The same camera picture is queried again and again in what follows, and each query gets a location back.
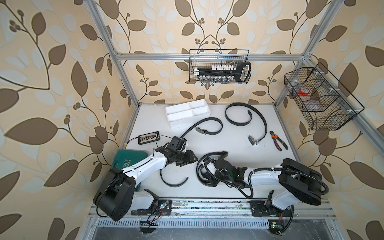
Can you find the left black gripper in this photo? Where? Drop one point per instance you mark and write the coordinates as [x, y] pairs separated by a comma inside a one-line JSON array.
[[189, 158]]

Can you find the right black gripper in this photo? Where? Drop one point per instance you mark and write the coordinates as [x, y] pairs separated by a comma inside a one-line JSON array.
[[210, 176]]

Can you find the white divided storage tray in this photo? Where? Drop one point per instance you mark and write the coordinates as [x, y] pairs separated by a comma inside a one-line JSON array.
[[187, 114]]

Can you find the black belt front loop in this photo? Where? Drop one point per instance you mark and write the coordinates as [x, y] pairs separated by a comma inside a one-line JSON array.
[[202, 174]]

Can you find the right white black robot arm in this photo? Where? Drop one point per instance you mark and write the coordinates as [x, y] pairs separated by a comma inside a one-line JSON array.
[[291, 182]]

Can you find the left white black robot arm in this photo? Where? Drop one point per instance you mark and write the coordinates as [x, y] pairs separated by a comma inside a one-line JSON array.
[[117, 196]]

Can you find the black bit holder box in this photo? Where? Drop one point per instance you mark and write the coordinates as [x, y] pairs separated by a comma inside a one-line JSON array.
[[148, 138]]

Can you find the black belt back right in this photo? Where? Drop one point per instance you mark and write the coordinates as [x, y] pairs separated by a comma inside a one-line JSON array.
[[250, 111]]

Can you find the green plastic tool case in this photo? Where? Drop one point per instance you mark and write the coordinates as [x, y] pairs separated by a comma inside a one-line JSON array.
[[126, 158]]

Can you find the orange black pliers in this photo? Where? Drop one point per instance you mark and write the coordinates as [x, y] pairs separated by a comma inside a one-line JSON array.
[[277, 141]]

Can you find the red item in basket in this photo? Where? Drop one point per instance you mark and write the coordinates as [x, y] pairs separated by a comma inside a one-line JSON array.
[[303, 92]]

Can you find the aluminium front rail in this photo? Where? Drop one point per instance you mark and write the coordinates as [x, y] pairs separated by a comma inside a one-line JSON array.
[[240, 208]]

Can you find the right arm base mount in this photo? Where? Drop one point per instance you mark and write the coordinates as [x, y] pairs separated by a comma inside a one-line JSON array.
[[266, 209]]

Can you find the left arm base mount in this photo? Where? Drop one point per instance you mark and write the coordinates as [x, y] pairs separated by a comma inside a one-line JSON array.
[[164, 206]]

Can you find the black socket set rail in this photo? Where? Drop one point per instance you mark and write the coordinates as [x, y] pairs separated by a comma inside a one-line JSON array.
[[238, 72]]

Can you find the back wire basket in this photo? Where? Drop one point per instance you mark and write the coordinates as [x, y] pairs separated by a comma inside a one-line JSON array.
[[203, 58]]

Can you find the wire basket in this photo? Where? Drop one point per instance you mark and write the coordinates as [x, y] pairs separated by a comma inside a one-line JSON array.
[[330, 104], [203, 58]]

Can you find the right wire basket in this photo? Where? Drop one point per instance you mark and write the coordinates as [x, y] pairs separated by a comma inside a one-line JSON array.
[[330, 104]]

